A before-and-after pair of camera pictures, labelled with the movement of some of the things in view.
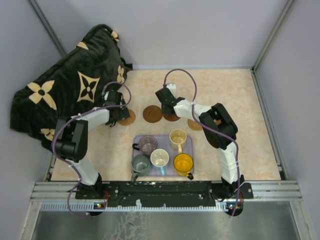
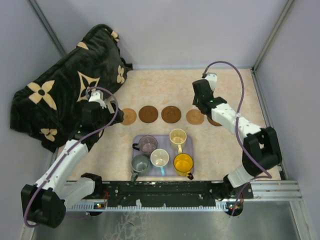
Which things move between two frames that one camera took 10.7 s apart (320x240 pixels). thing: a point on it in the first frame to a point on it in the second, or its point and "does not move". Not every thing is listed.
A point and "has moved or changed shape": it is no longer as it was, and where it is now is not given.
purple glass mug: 147,144 does not move
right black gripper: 163,111 to 195,101
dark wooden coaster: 152,113 has moved or changed shape
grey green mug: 140,165 does not move
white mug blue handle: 159,158 does not move
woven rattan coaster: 129,121 does not move
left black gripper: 124,114 to 110,121
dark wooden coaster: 171,117 has moved or changed shape
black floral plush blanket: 73,85 does not move
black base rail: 120,194 does not move
